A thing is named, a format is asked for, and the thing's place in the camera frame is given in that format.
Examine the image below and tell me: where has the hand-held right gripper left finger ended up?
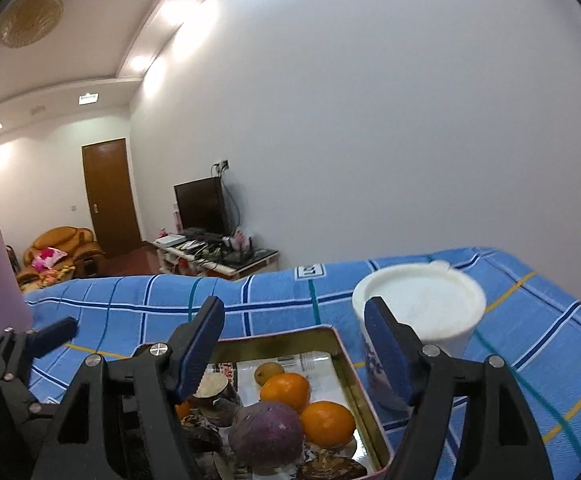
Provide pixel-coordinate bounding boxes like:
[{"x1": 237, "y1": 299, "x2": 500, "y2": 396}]
[{"x1": 30, "y1": 296, "x2": 226, "y2": 480}]

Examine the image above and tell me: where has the black television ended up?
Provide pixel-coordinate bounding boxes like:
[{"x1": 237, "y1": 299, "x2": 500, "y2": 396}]
[{"x1": 174, "y1": 177, "x2": 228, "y2": 236}]

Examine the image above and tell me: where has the black television cable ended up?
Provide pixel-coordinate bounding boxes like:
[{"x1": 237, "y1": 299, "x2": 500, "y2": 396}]
[{"x1": 219, "y1": 170, "x2": 244, "y2": 237}]

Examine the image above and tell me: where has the blue checked blanket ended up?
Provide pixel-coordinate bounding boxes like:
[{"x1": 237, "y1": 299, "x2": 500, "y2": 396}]
[{"x1": 20, "y1": 246, "x2": 581, "y2": 480}]

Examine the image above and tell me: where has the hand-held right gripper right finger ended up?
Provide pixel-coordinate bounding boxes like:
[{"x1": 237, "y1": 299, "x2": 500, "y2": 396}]
[{"x1": 364, "y1": 296, "x2": 556, "y2": 480}]

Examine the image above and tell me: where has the printed paper in tin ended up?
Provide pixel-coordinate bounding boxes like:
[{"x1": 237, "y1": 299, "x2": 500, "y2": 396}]
[{"x1": 205, "y1": 352, "x2": 336, "y2": 393}]

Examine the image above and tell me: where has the brown leather armchair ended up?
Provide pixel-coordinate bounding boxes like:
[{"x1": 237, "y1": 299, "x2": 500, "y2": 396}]
[{"x1": 16, "y1": 226, "x2": 106, "y2": 293}]

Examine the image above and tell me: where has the white lidded cup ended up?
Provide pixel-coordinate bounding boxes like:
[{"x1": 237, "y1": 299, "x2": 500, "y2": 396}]
[{"x1": 351, "y1": 260, "x2": 487, "y2": 411}]

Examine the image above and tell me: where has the purple cylindrical bottle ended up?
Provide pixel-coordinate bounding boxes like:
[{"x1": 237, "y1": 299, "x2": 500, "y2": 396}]
[{"x1": 0, "y1": 227, "x2": 34, "y2": 333}]

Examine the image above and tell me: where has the brown wooden door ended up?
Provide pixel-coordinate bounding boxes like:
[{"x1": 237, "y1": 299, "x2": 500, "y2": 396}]
[{"x1": 81, "y1": 138, "x2": 142, "y2": 260}]

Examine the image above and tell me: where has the green kiwi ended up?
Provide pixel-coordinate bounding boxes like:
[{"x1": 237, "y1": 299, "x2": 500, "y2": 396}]
[{"x1": 254, "y1": 361, "x2": 285, "y2": 387}]

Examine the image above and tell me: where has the pink tin box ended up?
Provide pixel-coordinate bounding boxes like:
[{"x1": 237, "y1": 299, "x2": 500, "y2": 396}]
[{"x1": 133, "y1": 325, "x2": 396, "y2": 480}]

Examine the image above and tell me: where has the round ceiling medallion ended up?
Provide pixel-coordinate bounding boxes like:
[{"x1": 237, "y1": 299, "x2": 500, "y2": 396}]
[{"x1": 0, "y1": 0, "x2": 64, "y2": 49}]

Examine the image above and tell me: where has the cracked dark brown mangosteen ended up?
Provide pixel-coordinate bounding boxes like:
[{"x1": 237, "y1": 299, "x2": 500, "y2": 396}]
[{"x1": 295, "y1": 450, "x2": 368, "y2": 480}]

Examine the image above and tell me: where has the pink cushion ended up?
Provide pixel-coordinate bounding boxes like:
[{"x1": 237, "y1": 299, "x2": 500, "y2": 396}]
[{"x1": 30, "y1": 246, "x2": 66, "y2": 271}]

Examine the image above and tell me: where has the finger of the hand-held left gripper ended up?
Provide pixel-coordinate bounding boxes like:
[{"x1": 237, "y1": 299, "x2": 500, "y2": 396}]
[
  {"x1": 0, "y1": 316, "x2": 80, "y2": 381},
  {"x1": 0, "y1": 379, "x2": 58, "y2": 418}
]

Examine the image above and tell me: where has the purple passion fruit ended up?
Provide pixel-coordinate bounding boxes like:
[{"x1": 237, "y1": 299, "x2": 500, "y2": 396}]
[{"x1": 228, "y1": 401, "x2": 305, "y2": 468}]

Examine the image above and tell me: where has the white television stand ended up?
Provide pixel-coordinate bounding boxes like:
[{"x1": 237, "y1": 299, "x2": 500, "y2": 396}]
[{"x1": 153, "y1": 232, "x2": 280, "y2": 281}]

